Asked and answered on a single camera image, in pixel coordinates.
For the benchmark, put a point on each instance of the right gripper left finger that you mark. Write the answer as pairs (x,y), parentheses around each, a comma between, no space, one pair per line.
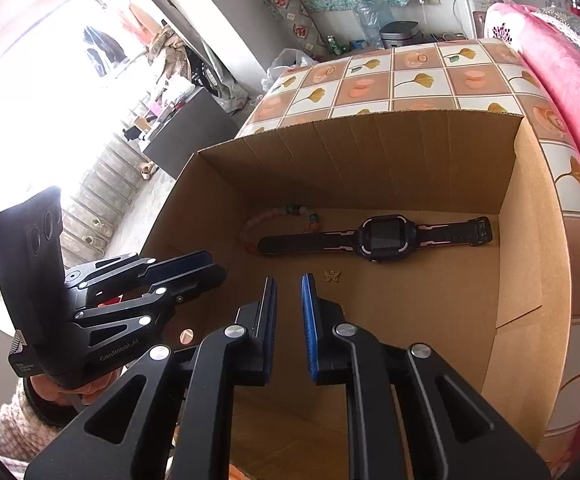
(170,415)

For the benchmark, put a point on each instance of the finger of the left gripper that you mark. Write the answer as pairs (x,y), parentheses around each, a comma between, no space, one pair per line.
(154,304)
(133,269)

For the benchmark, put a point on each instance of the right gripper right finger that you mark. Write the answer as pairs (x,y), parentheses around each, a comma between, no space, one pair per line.
(410,415)

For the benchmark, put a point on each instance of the gold flower brooch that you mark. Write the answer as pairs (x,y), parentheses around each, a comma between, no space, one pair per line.
(331,276)

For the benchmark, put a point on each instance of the pink purple smart watch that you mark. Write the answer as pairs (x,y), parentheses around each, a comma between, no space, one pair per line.
(382,238)

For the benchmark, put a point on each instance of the left hand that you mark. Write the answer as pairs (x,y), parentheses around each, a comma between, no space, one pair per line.
(50,391)

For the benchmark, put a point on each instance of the dark grey cabinet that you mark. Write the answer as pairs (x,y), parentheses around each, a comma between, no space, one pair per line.
(200,123)

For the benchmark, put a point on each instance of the brown cardboard box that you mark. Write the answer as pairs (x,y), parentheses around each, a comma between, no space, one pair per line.
(499,313)

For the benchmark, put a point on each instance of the white plastic bag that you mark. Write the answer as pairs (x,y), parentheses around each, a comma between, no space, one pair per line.
(288,59)

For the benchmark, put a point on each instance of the patterned tablecloth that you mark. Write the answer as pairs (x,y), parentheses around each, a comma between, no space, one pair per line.
(484,75)

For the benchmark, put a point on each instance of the white water dispenser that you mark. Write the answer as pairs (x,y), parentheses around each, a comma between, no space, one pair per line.
(471,16)

